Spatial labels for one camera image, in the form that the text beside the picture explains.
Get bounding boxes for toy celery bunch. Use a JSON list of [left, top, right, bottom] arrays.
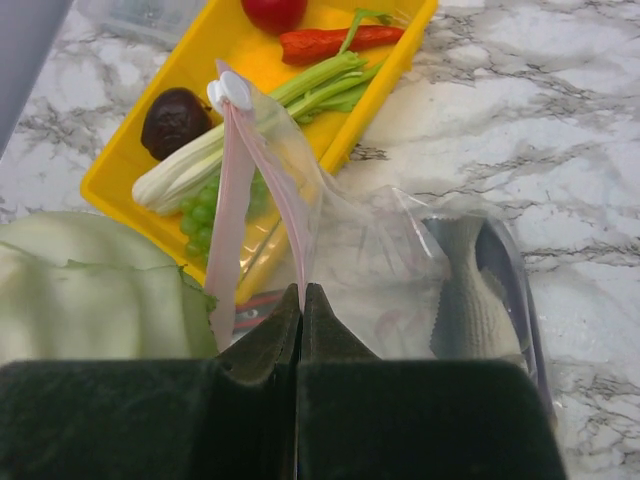
[[131, 51, 386, 217]]

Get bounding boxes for dark red toy beet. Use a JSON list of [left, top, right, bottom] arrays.
[[141, 87, 213, 161]]

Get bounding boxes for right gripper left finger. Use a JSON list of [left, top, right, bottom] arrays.
[[1, 286, 302, 479]]

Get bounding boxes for green toy cabbage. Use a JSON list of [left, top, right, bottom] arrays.
[[1, 211, 218, 364]]

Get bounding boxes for green toy grapes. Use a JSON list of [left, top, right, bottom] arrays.
[[180, 170, 270, 264]]

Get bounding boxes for red black utility knife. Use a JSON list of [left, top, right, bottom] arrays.
[[233, 290, 284, 334]]

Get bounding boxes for yellow plastic tray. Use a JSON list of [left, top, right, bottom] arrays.
[[80, 1, 438, 282]]

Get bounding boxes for clear plastic screw box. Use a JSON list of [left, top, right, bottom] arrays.
[[77, 0, 207, 49]]

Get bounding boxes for red toy chili pepper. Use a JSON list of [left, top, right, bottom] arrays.
[[279, 8, 404, 67]]

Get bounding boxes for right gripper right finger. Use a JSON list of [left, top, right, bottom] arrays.
[[297, 284, 566, 479]]

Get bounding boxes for red toy tomato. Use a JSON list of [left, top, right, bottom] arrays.
[[241, 0, 307, 35]]

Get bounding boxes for grey toy fish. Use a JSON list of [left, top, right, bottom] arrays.
[[425, 216, 528, 369]]

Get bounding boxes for clear zip top bag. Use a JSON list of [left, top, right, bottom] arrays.
[[204, 58, 560, 431]]

